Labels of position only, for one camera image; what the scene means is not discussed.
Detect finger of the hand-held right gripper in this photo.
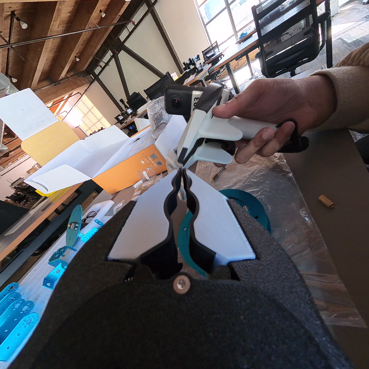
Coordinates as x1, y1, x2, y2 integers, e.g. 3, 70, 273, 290
176, 142, 234, 169
184, 112, 243, 148

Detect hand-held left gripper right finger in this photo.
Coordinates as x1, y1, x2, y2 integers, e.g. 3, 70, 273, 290
182, 170, 256, 266

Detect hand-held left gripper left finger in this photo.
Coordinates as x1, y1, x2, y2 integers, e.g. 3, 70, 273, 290
108, 169, 184, 264

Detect small clear zip bag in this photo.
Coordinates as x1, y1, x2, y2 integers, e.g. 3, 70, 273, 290
166, 149, 188, 203

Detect person's right forearm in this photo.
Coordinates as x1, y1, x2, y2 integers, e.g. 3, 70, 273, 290
310, 43, 369, 134

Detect grey desk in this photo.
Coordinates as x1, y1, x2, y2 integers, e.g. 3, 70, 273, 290
110, 128, 369, 369

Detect person's right hand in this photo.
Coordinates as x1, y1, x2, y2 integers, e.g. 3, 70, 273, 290
213, 76, 338, 168

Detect small bags of screws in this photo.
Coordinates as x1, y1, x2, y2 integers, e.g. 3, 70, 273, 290
132, 170, 169, 200

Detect blue metal brackets group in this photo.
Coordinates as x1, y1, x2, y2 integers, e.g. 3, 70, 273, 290
22, 198, 123, 292

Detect white office table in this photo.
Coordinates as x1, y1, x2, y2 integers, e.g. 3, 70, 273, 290
208, 36, 261, 94

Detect bubble wrap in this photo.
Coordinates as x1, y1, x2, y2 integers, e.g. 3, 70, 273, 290
146, 96, 169, 131

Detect teal oval metal plate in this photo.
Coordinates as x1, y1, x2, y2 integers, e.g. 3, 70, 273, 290
65, 204, 83, 249

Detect large clear plastic bag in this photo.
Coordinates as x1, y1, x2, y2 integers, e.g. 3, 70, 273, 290
196, 152, 367, 329

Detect orange cardboard box white flaps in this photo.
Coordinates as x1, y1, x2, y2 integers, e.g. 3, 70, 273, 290
0, 88, 188, 197

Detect black office chair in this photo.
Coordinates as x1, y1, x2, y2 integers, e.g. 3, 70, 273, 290
252, 0, 334, 78

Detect wooden edged table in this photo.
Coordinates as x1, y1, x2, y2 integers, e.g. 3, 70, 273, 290
0, 183, 85, 261

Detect blue perforated metal plate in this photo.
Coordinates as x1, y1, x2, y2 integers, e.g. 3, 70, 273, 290
0, 298, 36, 332
0, 312, 40, 354
0, 282, 19, 301
0, 292, 23, 315

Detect teal round base plate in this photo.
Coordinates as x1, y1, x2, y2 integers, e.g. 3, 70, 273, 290
177, 189, 272, 279

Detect blue metal bracket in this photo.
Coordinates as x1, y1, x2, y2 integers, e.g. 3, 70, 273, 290
47, 244, 77, 268
79, 219, 105, 243
43, 266, 69, 291

